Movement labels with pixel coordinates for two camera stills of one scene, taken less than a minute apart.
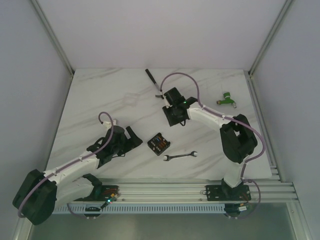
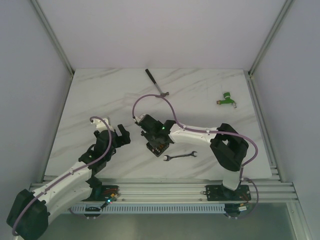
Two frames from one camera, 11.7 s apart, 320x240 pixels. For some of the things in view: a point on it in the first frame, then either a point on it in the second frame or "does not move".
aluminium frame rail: x=53 y=37 does not move
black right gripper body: x=171 y=116 to x=150 y=137
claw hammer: x=154 y=82 does not move
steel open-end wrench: x=191 y=154 does not move
